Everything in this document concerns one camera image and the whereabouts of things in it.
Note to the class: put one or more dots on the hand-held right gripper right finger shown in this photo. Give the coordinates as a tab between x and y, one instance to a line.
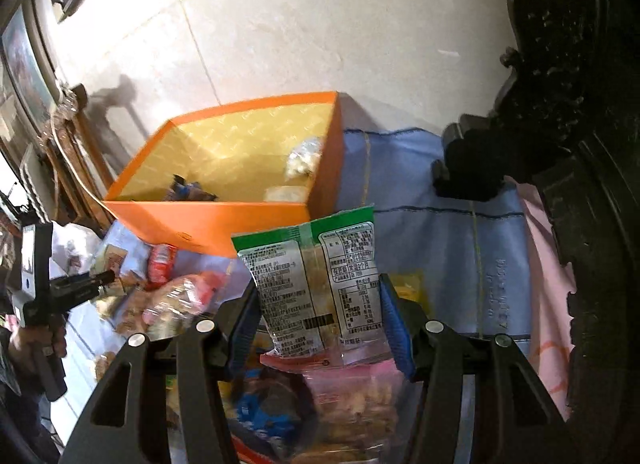
400	334

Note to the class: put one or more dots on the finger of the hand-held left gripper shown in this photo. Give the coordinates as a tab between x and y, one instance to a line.
82	289

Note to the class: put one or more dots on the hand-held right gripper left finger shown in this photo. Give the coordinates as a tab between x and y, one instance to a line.
245	329

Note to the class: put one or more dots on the green white snack packet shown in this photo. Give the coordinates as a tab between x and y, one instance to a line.
300	274

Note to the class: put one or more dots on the orange cardboard box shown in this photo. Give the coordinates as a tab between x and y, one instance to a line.
160	224

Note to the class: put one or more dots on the person's left forearm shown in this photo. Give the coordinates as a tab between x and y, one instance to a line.
20	419

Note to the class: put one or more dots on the person's left hand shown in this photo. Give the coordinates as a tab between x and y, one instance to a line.
25	341

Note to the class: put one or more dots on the beige snack packet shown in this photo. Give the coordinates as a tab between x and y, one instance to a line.
115	261

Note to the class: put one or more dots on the white plastic bag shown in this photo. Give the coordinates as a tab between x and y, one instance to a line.
75	244

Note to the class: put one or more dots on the red snack packet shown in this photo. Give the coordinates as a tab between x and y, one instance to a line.
162	264

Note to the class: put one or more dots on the clear bag of brown buns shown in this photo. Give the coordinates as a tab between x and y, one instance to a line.
165	304

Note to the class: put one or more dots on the pink clear snack bag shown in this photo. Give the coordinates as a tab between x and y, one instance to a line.
350	404

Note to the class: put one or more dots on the blue quilted blanket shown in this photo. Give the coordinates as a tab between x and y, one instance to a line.
440	254

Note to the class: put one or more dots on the brown wooden furniture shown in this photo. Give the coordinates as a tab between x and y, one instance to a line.
75	158

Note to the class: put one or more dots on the pale yellow snack packet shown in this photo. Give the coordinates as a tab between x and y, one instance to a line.
285	194

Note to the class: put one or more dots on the dark blue snack packet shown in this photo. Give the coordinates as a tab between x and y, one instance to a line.
187	191

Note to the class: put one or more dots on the pink blanket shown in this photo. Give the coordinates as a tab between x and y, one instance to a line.
545	319

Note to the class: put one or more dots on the white popcorn packet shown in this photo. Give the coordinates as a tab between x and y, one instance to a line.
302	158

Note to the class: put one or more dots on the dark carved wooden furniture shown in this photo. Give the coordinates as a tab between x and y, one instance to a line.
575	93

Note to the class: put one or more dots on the framed wall painting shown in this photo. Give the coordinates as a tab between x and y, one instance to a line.
20	58

